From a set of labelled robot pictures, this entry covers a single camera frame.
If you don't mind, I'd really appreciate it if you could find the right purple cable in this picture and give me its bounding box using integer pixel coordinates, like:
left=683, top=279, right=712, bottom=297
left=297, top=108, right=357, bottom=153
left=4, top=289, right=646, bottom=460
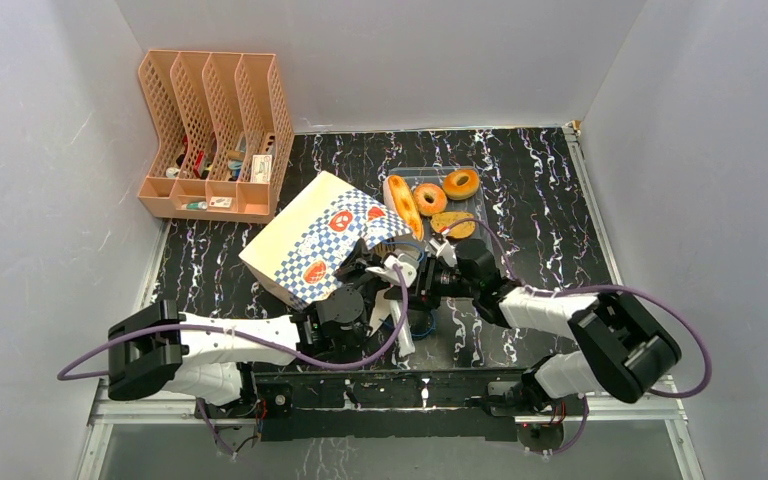
left=438, top=217, right=714, bottom=400

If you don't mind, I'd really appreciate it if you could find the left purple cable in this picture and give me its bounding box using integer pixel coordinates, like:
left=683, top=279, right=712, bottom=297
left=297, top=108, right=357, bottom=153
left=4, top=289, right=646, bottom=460
left=56, top=264, right=410, bottom=383

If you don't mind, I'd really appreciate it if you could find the orange fake donut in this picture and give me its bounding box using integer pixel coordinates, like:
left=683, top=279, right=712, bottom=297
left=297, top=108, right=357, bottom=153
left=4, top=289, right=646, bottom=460
left=442, top=169, right=481, bottom=201

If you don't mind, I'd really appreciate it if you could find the fake long baguette roll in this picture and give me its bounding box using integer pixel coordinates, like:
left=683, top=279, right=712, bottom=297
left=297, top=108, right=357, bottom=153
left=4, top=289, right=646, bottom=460
left=383, top=175, right=425, bottom=241

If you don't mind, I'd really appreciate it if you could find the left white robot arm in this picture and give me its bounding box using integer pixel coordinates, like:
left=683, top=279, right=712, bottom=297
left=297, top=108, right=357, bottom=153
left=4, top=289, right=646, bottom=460
left=104, top=256, right=415, bottom=416

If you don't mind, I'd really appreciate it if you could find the red small box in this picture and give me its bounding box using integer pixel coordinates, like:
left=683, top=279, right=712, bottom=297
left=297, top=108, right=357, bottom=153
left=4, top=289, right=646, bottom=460
left=192, top=150, right=206, bottom=178

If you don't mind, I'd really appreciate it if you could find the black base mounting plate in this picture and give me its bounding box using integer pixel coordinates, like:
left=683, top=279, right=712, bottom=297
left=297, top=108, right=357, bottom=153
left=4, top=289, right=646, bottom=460
left=251, top=370, right=531, bottom=444

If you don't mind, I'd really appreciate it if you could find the white stapler box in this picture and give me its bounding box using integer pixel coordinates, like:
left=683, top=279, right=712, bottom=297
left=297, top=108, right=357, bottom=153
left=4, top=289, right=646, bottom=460
left=249, top=154, right=273, bottom=184

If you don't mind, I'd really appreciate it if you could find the peach plastic file organizer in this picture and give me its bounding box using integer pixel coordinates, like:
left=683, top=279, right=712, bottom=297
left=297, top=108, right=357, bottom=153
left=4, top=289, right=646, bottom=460
left=138, top=50, right=295, bottom=224

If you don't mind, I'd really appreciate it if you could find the small white card box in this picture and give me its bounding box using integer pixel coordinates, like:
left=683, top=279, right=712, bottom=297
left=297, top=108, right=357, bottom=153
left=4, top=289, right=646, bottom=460
left=209, top=196, right=234, bottom=209

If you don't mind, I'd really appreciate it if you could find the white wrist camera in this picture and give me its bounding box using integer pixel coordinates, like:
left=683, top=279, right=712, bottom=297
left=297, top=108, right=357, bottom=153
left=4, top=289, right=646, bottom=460
left=381, top=254, right=419, bottom=287
left=428, top=237, right=457, bottom=268

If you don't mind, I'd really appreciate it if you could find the blue checkered paper bag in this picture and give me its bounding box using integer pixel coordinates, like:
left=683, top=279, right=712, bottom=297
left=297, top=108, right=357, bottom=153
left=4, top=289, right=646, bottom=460
left=239, top=172, right=411, bottom=311

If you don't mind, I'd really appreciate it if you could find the purple cable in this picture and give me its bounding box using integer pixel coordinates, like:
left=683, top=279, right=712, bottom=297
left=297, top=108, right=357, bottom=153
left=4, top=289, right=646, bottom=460
left=438, top=217, right=714, bottom=400
left=56, top=264, right=410, bottom=383

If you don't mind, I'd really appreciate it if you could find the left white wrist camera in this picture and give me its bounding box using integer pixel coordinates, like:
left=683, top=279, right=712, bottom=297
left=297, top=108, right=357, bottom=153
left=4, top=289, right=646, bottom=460
left=381, top=254, right=419, bottom=287

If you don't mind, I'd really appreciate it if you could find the green white glue tube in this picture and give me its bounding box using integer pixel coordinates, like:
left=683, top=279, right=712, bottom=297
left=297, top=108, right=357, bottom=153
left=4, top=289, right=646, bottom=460
left=185, top=201, right=208, bottom=211

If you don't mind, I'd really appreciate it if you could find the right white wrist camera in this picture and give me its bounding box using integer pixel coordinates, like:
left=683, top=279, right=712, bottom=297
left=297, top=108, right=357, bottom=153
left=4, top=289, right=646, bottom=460
left=428, top=237, right=457, bottom=268

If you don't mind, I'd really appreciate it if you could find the clear plastic tray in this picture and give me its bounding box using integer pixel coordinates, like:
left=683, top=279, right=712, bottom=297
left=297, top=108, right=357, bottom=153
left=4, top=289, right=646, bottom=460
left=388, top=165, right=496, bottom=252

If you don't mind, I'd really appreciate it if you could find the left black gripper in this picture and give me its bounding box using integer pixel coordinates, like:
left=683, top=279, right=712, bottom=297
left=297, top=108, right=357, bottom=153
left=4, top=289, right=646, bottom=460
left=333, top=239, right=393, bottom=319

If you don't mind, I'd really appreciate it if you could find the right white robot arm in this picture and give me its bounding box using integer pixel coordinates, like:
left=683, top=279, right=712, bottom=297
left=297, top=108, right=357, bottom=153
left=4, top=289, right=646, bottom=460
left=384, top=240, right=682, bottom=414

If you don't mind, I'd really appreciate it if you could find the fake herb bread slice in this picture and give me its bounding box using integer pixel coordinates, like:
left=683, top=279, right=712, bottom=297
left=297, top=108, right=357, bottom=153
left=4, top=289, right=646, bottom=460
left=430, top=211, right=476, bottom=240

